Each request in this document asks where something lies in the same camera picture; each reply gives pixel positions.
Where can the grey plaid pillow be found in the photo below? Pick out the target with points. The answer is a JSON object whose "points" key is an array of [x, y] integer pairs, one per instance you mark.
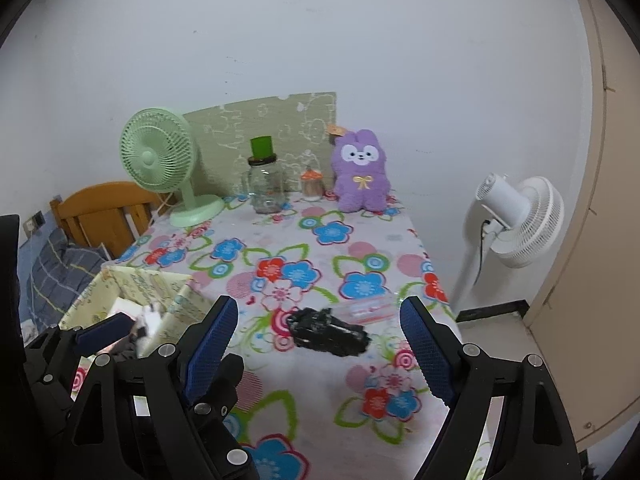
{"points": [[55, 270]]}

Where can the wooden bed headboard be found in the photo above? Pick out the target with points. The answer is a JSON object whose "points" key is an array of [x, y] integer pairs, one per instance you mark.
{"points": [[95, 215]]}

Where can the purple plush bunny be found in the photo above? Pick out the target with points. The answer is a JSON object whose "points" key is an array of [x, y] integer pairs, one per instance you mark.
{"points": [[357, 195]]}

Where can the wall socket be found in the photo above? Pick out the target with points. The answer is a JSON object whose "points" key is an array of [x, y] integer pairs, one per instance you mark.
{"points": [[36, 220]]}

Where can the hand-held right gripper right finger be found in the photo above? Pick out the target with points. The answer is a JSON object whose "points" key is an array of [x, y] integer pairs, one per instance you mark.
{"points": [[427, 350]]}

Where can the cotton swab container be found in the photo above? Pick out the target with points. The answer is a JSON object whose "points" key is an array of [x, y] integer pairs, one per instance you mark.
{"points": [[311, 187]]}

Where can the black plastic bag roll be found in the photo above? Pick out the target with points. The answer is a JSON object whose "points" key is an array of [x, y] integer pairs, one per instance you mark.
{"points": [[325, 335]]}

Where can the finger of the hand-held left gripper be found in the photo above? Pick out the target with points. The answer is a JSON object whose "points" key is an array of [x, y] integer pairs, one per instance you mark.
{"points": [[100, 334], [230, 380]]}

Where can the yellow printed storage box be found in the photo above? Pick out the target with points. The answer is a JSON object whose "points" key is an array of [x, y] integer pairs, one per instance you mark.
{"points": [[170, 305]]}

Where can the green desk fan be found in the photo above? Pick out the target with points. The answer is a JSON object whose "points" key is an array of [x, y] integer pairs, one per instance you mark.
{"points": [[192, 212]]}

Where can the beige door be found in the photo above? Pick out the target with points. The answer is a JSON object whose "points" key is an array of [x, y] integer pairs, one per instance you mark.
{"points": [[600, 260]]}

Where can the printed cardboard wall board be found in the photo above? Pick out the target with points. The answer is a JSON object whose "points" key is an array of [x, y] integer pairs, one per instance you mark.
{"points": [[225, 130]]}

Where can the floral tablecloth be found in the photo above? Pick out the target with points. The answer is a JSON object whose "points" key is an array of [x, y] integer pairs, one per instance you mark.
{"points": [[325, 270]]}

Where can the white standing fan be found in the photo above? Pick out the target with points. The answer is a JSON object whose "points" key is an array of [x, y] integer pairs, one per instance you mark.
{"points": [[530, 230]]}

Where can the clear zip bag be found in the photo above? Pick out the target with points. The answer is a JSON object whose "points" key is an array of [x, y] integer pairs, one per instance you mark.
{"points": [[370, 307]]}

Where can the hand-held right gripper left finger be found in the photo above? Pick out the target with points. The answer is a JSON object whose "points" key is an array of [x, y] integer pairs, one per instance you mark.
{"points": [[210, 345]]}

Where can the white and black cloth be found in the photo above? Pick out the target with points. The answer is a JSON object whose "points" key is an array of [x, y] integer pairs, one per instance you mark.
{"points": [[150, 317]]}

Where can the glass jar with green lid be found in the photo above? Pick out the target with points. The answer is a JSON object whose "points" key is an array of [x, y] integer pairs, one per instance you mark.
{"points": [[265, 190]]}

